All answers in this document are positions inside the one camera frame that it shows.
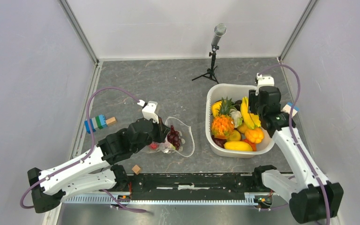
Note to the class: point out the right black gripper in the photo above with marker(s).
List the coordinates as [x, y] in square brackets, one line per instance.
[252, 98]

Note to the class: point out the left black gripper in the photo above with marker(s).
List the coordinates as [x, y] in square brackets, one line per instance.
[162, 130]

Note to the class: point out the red chili pepper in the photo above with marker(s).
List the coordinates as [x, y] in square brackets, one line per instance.
[154, 146]

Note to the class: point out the purple grape bunch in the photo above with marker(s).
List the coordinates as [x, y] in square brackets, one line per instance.
[173, 138]

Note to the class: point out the yellow banana bunch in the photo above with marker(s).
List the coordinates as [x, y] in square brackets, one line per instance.
[251, 120]

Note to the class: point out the clear polka dot zip bag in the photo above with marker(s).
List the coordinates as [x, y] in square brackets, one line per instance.
[187, 147]

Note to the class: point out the white cauliflower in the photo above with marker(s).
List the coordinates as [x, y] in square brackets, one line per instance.
[237, 118]

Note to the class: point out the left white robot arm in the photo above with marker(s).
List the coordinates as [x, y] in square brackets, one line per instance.
[95, 169]

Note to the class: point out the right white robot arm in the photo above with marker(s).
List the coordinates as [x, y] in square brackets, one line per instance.
[311, 196]

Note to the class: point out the white blue toy block stack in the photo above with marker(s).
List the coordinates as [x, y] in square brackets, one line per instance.
[288, 109]

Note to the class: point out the orange bell pepper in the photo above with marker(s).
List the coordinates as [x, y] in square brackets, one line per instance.
[254, 135]

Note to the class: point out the small wooden cube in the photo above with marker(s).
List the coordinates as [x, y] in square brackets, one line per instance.
[136, 169]

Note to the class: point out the orange carrot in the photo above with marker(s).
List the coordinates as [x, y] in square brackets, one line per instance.
[253, 145]

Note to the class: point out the toy pineapple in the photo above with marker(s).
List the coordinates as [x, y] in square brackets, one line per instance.
[222, 126]

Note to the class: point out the yellow bell pepper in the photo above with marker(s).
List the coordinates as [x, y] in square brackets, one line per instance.
[216, 109]

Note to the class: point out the white plastic basket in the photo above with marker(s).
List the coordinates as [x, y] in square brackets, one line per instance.
[235, 92]

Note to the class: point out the yellow mango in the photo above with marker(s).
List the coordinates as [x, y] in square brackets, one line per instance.
[238, 146]

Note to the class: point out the blue green toy block stack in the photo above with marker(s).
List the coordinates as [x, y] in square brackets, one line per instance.
[98, 123]

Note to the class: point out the dark red apple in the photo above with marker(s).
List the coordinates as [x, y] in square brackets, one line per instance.
[219, 142]

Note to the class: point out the silver microphone on tripod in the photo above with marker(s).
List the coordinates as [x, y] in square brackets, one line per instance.
[219, 31]

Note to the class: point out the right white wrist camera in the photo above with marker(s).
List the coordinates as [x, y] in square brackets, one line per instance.
[263, 80]

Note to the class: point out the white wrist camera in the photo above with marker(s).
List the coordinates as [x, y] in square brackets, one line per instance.
[263, 80]
[149, 110]

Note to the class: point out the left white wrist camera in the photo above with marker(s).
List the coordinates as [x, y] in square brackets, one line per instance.
[149, 110]

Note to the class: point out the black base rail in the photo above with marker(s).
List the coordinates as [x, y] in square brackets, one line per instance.
[193, 188]

